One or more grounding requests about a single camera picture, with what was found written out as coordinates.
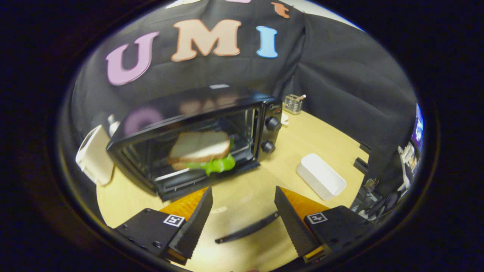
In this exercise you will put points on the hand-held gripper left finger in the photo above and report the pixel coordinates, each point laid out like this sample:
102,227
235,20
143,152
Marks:
194,223

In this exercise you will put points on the white rectangular container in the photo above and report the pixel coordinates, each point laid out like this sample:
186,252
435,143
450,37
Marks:
321,177

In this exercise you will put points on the black table clamp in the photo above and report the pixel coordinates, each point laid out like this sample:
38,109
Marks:
361,165
365,148

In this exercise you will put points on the toy sandwich with lettuce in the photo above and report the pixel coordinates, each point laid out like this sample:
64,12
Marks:
200,147

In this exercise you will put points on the white pop-up toaster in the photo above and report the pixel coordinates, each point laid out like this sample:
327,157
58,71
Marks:
94,156

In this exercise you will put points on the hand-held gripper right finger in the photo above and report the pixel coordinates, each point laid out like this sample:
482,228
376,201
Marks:
293,226

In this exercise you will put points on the small wooden stick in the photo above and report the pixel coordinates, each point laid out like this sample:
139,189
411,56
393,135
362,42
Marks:
301,98

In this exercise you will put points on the small silver bottle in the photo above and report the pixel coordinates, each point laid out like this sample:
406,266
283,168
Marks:
112,126

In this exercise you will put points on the computer monitor screen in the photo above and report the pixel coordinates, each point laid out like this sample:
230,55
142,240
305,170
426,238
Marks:
418,126

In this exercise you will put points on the small white dish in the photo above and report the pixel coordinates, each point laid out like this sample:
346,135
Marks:
284,119

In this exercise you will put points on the black toaster oven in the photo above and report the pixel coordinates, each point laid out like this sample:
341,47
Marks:
270,134

